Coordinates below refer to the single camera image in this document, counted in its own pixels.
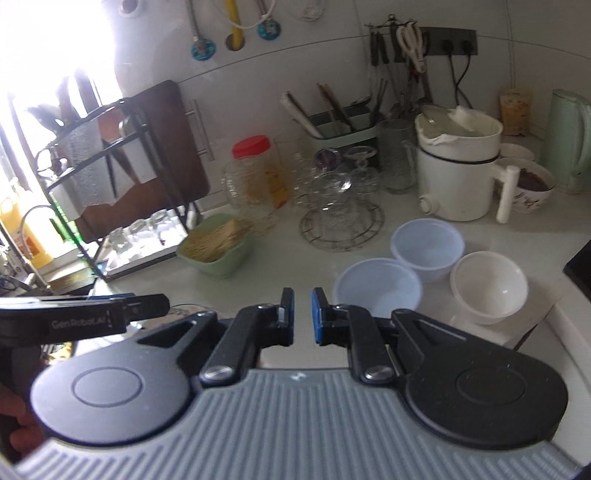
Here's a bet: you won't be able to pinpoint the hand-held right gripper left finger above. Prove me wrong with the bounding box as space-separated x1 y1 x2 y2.
137 287 295 387

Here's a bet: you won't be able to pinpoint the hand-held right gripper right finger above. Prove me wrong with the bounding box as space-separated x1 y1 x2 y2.
311 287 485 385

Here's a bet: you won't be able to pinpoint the white deep plate pink flower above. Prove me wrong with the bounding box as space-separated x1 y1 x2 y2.
168 302 209 320

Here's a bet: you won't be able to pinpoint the light blue bowl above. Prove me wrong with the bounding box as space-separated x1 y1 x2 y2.
390 219 465 284
332 258 423 319

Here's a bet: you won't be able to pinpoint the person's left hand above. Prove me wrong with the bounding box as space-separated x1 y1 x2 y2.
0 391 45 463

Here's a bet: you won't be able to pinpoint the white drip tray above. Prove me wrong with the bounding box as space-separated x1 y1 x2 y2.
92 210 204 280

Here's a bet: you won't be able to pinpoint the clear drinking glass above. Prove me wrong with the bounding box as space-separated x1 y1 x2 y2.
107 226 131 253
150 209 179 237
129 218 154 246

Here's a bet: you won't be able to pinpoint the green plastic basket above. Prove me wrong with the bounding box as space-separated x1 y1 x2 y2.
177 213 254 279

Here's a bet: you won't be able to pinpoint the green bottle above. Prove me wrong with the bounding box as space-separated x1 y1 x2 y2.
50 194 84 245

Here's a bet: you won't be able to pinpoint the bundle of bamboo sticks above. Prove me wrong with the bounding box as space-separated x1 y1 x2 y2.
182 218 252 263

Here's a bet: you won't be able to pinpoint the yellow detergent jug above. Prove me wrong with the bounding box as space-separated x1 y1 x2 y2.
0 178 55 271

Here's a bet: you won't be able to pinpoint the small steel faucet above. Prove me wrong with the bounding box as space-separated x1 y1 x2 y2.
18 205 70 289

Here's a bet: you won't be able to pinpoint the clear dotted plastic bag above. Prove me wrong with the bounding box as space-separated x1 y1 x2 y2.
60 122 144 217

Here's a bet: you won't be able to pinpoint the cluster of clear glass cups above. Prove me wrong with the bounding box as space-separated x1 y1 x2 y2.
291 145 384 236

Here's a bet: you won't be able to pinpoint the clear glass mug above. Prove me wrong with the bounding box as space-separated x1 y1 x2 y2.
222 159 259 210

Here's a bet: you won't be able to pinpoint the clear jar with red lid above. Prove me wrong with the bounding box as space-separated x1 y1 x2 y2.
231 135 289 210

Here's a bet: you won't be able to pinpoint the black metal dish rack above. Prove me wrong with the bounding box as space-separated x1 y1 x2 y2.
28 95 204 283

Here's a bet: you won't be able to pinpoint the dark wooden cutting board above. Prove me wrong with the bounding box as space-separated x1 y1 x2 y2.
74 79 216 241

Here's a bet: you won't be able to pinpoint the tall glass pitcher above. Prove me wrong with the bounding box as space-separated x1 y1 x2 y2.
379 119 419 193

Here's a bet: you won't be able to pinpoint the green white chopstick holder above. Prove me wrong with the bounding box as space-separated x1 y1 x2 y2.
302 108 384 154

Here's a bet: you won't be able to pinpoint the white electric cooking pot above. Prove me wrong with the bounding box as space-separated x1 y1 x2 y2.
414 105 520 224

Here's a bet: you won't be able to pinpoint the bundle of chopsticks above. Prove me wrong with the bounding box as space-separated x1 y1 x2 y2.
281 83 356 137

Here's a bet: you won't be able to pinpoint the bright window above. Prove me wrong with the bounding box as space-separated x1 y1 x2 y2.
0 0 122 208

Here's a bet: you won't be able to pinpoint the printed bowl with brown food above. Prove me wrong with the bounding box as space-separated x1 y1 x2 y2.
496 157 556 213

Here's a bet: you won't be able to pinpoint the small plain white bowl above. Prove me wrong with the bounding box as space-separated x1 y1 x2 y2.
499 143 537 163

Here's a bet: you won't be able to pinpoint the black stove top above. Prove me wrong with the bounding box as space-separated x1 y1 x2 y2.
563 240 591 296

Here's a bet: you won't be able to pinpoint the row of hanging kitchen utensils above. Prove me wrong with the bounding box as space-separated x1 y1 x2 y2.
369 18 435 121

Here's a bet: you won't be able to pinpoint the yellow food packet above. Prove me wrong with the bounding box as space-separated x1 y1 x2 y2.
501 89 534 137

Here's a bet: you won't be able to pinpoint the pale green electric kettle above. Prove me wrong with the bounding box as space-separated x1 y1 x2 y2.
538 89 591 195

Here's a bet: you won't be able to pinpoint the round wire cup rack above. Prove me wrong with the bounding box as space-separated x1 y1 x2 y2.
300 203 386 253

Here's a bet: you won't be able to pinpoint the black power cable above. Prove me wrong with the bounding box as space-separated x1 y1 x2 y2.
450 51 476 108

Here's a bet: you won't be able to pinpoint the braided metal hose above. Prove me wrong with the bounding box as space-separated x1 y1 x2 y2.
185 0 217 62
255 0 283 41

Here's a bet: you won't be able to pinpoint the white handled kitchen scissors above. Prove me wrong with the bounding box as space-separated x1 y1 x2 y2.
396 23 426 73

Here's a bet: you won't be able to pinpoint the yellow gas hose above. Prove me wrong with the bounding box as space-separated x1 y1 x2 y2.
224 0 245 51

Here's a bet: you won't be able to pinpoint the black wall power strip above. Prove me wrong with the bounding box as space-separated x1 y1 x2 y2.
418 27 478 57

